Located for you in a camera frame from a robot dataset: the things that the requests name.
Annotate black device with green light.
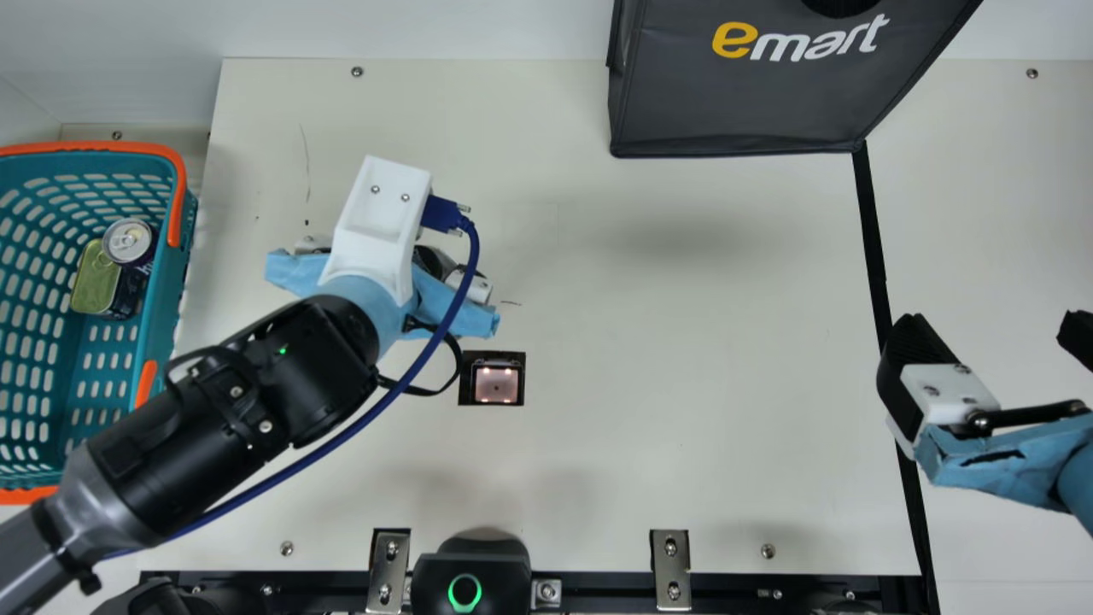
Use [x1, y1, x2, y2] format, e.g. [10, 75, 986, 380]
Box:
[412, 534, 532, 615]

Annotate black cable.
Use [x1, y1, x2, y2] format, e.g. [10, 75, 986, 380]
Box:
[376, 329, 465, 398]

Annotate black strip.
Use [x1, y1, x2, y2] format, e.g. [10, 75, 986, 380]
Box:
[851, 141, 940, 615]

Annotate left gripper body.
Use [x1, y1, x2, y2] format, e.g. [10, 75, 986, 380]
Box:
[265, 248, 501, 360]

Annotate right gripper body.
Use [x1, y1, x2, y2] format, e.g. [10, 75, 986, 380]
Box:
[915, 401, 1093, 535]

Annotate dark grey bag with straps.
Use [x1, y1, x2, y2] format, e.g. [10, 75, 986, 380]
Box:
[606, 0, 985, 159]

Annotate blue cable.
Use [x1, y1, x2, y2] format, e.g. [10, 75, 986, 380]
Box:
[98, 195, 481, 560]

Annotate can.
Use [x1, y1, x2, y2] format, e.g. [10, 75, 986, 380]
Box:
[101, 218, 160, 321]

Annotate rectangular tin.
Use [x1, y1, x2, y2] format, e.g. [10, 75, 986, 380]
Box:
[70, 239, 126, 318]

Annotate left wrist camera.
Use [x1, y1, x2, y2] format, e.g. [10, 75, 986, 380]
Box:
[318, 155, 433, 306]

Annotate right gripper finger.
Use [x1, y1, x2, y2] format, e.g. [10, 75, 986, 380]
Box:
[877, 313, 1002, 462]
[1057, 309, 1093, 373]

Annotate teal shopping basket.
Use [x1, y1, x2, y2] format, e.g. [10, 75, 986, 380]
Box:
[0, 141, 199, 505]

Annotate small square scanner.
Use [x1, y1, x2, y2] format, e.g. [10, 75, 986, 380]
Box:
[459, 351, 527, 407]

